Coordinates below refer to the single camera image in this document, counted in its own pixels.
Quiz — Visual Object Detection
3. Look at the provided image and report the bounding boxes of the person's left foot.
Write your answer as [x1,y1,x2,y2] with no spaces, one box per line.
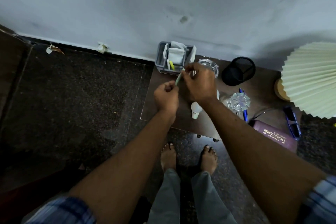
[160,143,177,172]

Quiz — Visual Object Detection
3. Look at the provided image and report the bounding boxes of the black cable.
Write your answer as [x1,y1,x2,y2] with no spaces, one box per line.
[249,108,284,123]

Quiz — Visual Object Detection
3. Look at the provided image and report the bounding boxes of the person's foot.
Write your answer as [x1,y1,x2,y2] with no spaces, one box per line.
[160,143,177,172]
[201,144,218,175]

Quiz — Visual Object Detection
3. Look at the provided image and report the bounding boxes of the person's right forearm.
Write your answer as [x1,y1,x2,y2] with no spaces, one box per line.
[203,98,328,224]

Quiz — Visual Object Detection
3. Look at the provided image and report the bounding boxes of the clear crystal glass ornament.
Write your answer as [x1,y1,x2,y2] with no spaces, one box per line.
[226,92,251,113]

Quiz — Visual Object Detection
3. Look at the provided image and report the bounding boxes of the white light bulb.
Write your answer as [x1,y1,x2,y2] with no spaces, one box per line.
[191,101,202,120]

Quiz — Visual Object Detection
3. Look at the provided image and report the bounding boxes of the blue plaid shirt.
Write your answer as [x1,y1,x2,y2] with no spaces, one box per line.
[22,175,336,224]

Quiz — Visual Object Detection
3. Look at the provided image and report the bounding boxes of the blue pen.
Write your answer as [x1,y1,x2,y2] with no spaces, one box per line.
[238,88,249,123]

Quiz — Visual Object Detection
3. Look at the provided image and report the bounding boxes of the purple glasses case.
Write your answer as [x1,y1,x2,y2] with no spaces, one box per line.
[251,119,298,153]

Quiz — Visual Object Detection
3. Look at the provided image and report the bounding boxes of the person's right hand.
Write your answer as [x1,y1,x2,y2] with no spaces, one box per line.
[182,62,219,104]

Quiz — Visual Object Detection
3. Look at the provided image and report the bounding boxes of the person's left forearm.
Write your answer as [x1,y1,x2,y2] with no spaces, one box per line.
[66,108,177,224]

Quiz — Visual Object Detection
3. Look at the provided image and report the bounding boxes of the clear glass ashtray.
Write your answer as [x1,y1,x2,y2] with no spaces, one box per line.
[197,59,219,79]

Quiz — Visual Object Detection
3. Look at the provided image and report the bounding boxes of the wooden lamp base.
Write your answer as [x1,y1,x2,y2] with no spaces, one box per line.
[274,78,291,102]

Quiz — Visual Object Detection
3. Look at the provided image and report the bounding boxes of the white folded paper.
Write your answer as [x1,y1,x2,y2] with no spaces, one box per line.
[163,41,187,65]

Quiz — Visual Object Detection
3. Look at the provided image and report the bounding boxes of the person's left hand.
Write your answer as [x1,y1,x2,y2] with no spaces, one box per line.
[153,80,180,113]

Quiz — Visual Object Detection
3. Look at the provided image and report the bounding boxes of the white scrap with brown leaf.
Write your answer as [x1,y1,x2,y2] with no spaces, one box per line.
[46,44,65,55]

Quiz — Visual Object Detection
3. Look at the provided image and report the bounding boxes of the person's right foot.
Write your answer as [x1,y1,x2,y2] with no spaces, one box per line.
[201,144,218,175]

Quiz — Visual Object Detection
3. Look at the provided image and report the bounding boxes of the grey plastic desk organizer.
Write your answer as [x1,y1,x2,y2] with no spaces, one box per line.
[155,41,197,75]

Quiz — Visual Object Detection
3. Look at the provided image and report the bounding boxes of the blue sunglasses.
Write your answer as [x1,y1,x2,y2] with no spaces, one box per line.
[283,105,302,141]

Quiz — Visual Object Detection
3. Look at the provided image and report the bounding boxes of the grey trousers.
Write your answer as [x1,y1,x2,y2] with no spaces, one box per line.
[148,168,237,224]

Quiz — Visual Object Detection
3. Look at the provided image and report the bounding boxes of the black mesh pen holder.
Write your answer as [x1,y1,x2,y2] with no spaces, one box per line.
[221,56,257,87]

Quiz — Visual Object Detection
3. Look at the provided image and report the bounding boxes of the pale green pleated lampshade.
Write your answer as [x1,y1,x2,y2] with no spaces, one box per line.
[280,42,336,120]

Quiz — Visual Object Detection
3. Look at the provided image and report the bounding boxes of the green pen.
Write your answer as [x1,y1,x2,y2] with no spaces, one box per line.
[175,68,186,86]

